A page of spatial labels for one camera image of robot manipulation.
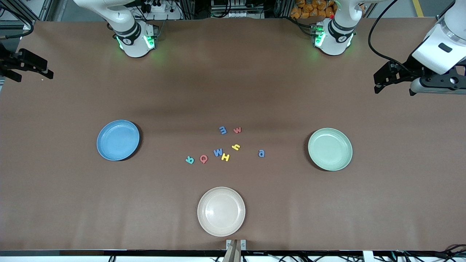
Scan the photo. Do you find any green plate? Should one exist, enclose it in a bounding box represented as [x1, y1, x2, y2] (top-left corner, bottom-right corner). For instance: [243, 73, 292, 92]
[308, 128, 353, 171]

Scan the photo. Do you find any blue plate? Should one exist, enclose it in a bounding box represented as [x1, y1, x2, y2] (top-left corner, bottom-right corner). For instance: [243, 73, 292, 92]
[96, 120, 140, 161]

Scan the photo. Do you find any aluminium frame post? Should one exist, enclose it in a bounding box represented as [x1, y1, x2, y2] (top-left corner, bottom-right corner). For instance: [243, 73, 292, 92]
[0, 0, 37, 30]

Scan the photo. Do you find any black cable bundle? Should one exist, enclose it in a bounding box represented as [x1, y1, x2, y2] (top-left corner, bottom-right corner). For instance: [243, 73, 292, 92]
[379, 245, 466, 262]

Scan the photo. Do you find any orange bags pile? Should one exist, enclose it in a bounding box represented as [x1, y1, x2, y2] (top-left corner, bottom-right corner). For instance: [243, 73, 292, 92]
[290, 0, 335, 19]

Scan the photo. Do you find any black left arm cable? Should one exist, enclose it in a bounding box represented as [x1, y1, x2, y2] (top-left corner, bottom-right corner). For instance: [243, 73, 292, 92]
[368, 0, 414, 71]

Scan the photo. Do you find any brown table mat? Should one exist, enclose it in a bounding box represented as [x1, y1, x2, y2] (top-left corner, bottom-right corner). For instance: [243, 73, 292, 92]
[0, 18, 466, 251]

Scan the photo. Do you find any metal table edge bracket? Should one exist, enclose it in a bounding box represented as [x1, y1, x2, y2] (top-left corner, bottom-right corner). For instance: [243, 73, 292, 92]
[226, 239, 247, 251]

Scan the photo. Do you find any white electronics box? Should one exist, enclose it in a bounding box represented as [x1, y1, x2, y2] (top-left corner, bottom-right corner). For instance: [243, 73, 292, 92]
[211, 0, 264, 19]

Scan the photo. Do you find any beige plate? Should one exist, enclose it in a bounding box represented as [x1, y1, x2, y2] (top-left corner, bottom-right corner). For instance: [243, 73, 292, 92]
[197, 187, 246, 237]

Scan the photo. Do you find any tan wooden stick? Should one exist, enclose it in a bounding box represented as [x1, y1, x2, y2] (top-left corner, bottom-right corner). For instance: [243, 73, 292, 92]
[223, 240, 241, 262]

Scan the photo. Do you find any white power strip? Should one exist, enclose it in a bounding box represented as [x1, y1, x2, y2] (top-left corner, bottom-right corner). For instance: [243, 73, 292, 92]
[144, 2, 168, 13]

